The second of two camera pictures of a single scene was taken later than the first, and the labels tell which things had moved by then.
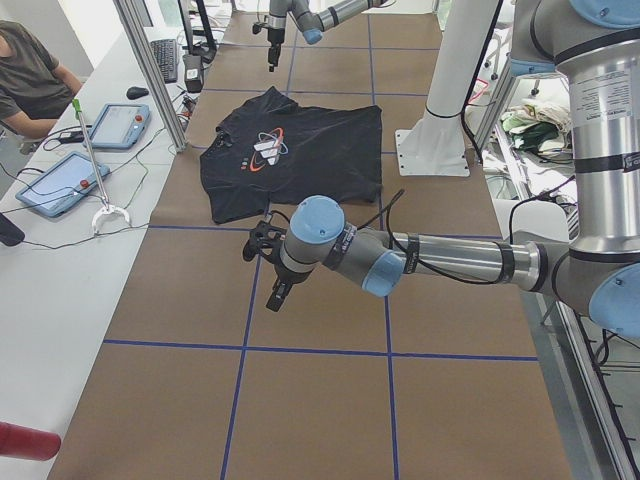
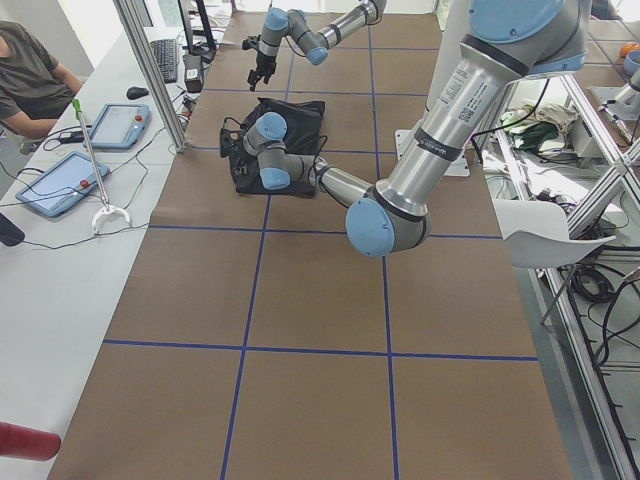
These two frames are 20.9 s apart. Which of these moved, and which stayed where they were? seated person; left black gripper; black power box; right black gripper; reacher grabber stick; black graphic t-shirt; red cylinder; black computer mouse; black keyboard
Moved: right black gripper; black graphic t-shirt; left black gripper
Stayed: black power box; seated person; reacher grabber stick; red cylinder; black computer mouse; black keyboard
